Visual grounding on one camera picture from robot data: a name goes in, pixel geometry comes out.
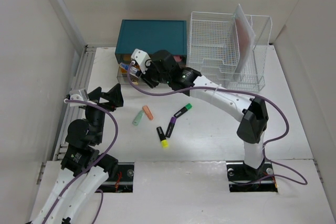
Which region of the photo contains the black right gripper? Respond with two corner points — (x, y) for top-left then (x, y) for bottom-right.
(135, 59), (170, 89)

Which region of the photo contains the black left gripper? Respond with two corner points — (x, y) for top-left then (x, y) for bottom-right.
(86, 83), (122, 143)

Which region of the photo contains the pink lid marker tube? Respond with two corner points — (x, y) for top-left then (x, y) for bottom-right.
(174, 56), (183, 62)

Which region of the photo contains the clear blue cap bottle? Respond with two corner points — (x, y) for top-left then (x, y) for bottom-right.
(119, 63), (139, 76)

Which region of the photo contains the green cap black highlighter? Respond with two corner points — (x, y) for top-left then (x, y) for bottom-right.
(174, 103), (193, 118)

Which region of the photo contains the purple cap black highlighter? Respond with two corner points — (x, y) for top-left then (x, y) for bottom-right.
(165, 116), (176, 138)

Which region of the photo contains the yellow cap black highlighter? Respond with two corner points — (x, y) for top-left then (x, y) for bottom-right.
(156, 126), (169, 148)

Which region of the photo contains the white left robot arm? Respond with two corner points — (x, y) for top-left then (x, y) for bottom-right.
(31, 84), (123, 223)

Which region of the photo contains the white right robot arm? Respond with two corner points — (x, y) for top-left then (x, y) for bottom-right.
(132, 49), (268, 179)

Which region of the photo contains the teal drawer organizer box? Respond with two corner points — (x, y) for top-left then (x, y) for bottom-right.
(115, 19), (187, 59)

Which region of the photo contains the green translucent plastic case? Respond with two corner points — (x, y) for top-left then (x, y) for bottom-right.
(132, 110), (144, 126)

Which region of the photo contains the orange plastic case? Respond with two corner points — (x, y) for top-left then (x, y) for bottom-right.
(142, 105), (154, 121)

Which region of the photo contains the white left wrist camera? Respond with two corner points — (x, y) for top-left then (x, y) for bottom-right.
(64, 88), (89, 106)

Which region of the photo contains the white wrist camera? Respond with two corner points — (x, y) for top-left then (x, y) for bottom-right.
(64, 88), (89, 106)
(131, 49), (152, 74)

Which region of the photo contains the aluminium rail frame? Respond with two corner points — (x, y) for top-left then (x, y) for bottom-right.
(36, 44), (97, 184)

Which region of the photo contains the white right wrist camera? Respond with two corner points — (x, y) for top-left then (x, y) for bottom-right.
(131, 49), (152, 74)

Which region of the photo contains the white wire file rack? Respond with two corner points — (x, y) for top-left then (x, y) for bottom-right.
(186, 12), (272, 93)

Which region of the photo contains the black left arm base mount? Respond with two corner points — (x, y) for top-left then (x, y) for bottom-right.
(98, 163), (134, 193)

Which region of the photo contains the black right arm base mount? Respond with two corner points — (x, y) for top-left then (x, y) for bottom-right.
(226, 161), (278, 193)

